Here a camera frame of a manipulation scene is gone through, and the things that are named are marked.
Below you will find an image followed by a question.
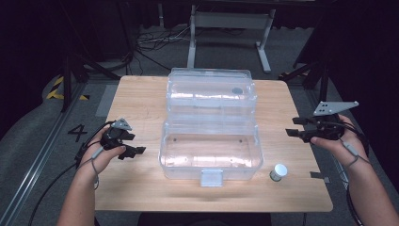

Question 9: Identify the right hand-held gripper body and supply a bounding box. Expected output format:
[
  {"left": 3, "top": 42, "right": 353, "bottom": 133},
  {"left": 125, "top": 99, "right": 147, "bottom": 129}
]
[{"left": 308, "top": 100, "right": 360, "bottom": 144}]

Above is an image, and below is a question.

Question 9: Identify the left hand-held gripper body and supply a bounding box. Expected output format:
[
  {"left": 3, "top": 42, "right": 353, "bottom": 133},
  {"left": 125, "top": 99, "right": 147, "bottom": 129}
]
[{"left": 99, "top": 118, "right": 136, "bottom": 152}]

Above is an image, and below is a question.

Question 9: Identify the clear plastic storage box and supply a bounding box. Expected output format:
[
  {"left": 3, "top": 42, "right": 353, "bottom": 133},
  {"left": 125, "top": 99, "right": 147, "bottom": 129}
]
[{"left": 158, "top": 67, "right": 264, "bottom": 188}]

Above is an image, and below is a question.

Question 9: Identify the person's right hand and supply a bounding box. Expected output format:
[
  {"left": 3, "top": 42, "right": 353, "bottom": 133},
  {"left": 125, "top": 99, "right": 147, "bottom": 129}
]
[{"left": 310, "top": 114, "right": 370, "bottom": 171}]

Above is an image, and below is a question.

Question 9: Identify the person's left hand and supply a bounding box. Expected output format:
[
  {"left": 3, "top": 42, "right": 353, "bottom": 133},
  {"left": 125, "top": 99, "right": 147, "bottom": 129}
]
[{"left": 74, "top": 126, "right": 127, "bottom": 183}]

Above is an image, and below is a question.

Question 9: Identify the small white-capped bottle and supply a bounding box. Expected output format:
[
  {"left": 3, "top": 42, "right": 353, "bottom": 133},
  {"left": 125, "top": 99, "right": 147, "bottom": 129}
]
[{"left": 269, "top": 163, "right": 289, "bottom": 183}]

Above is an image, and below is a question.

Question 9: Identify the black tape piece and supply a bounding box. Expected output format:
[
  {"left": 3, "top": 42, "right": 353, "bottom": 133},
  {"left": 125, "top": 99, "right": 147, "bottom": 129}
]
[{"left": 310, "top": 170, "right": 331, "bottom": 185}]

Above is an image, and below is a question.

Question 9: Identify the black metal stand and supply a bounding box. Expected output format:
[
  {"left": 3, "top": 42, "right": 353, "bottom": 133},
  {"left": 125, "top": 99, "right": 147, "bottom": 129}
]
[
  {"left": 278, "top": 59, "right": 331, "bottom": 105},
  {"left": 59, "top": 0, "right": 122, "bottom": 113}
]

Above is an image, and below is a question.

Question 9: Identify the yellow black striped tape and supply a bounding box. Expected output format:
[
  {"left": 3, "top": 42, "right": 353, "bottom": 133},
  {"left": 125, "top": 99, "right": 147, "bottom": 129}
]
[{"left": 45, "top": 75, "right": 90, "bottom": 102}]

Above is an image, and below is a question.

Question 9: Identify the grey left wrist strap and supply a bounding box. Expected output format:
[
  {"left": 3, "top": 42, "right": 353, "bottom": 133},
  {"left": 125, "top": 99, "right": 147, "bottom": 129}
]
[{"left": 82, "top": 145, "right": 105, "bottom": 191}]

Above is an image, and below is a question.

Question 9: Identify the grey wrist strap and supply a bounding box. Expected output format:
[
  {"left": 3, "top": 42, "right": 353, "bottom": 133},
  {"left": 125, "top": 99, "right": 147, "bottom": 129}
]
[
  {"left": 82, "top": 145, "right": 105, "bottom": 191},
  {"left": 342, "top": 140, "right": 373, "bottom": 170}
]

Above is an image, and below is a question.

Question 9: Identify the grey right wrist strap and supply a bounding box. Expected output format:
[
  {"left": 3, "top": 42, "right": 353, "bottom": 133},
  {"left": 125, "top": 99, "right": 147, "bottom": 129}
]
[{"left": 342, "top": 140, "right": 373, "bottom": 170}]

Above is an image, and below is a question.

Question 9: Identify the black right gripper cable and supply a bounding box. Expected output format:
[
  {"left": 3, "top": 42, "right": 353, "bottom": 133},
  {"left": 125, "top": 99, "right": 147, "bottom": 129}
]
[{"left": 337, "top": 121, "right": 372, "bottom": 226}]

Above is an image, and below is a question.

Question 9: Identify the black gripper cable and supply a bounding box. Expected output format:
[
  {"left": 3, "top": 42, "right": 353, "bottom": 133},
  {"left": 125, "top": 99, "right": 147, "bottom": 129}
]
[
  {"left": 337, "top": 121, "right": 372, "bottom": 226},
  {"left": 27, "top": 120, "right": 118, "bottom": 226}
]

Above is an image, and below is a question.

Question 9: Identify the aluminium floor rail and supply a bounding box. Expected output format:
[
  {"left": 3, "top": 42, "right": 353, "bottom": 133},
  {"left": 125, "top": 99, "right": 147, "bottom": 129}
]
[
  {"left": 332, "top": 150, "right": 351, "bottom": 191},
  {"left": 0, "top": 82, "right": 88, "bottom": 226}
]

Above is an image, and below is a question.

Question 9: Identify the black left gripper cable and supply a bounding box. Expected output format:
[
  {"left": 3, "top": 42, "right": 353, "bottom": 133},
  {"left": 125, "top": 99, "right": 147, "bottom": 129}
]
[{"left": 27, "top": 120, "right": 118, "bottom": 226}]

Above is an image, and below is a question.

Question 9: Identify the bundle of floor cables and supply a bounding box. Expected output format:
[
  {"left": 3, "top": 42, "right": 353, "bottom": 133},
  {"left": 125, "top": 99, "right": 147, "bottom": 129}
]
[{"left": 135, "top": 24, "right": 193, "bottom": 78}]

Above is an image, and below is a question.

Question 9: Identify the white metal table frame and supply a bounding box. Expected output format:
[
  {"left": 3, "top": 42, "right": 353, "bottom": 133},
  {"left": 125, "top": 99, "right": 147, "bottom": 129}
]
[{"left": 186, "top": 4, "right": 277, "bottom": 75}]

